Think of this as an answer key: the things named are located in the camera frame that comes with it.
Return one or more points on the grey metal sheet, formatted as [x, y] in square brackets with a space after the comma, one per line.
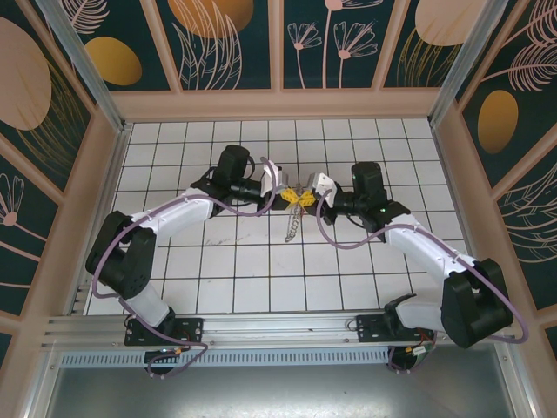
[278, 392]

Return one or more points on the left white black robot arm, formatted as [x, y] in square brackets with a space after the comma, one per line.
[174, 215]

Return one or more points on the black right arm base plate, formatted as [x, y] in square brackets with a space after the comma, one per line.
[370, 331]

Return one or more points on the aluminium mounting rail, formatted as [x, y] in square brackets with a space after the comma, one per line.
[283, 326]

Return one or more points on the aluminium side rail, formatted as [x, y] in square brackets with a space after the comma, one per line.
[113, 174]

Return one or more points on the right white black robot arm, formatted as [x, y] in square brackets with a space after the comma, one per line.
[426, 252]

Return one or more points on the aluminium corner post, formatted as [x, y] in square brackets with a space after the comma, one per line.
[465, 56]
[82, 65]

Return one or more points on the large keyring with small rings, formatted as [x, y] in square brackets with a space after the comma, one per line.
[293, 226]

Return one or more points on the green circuit board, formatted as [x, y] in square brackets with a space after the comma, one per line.
[421, 350]

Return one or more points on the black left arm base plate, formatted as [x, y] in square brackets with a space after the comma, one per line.
[191, 331]

